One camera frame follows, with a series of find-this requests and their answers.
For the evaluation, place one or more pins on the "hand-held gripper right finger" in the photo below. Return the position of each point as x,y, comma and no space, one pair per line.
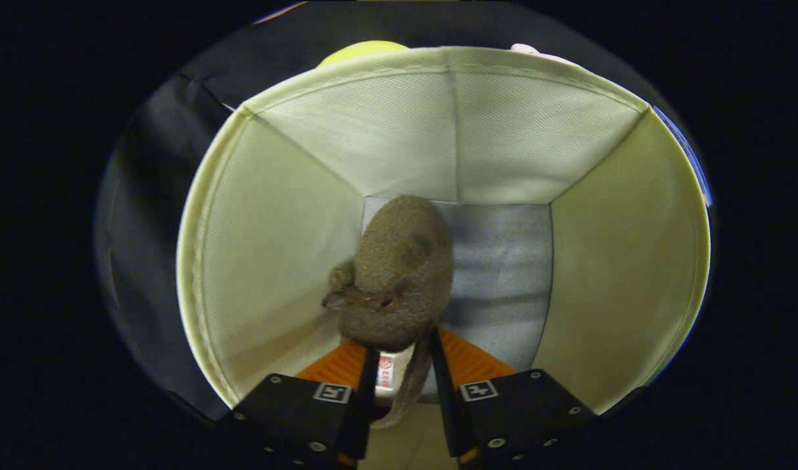
446,405

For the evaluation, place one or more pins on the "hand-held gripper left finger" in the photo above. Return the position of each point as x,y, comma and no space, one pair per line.
366,405

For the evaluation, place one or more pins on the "brown fuzzy shoe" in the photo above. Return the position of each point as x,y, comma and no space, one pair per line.
399,274

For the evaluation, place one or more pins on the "grey fabric storage box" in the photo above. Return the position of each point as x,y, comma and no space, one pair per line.
536,143

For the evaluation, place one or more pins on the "blue cover book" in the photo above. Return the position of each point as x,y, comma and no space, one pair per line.
693,163

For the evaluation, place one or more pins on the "yellow plush toy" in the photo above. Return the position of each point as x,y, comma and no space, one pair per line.
363,51

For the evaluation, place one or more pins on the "pink starfish plush toy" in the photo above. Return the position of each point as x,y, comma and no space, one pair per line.
533,51

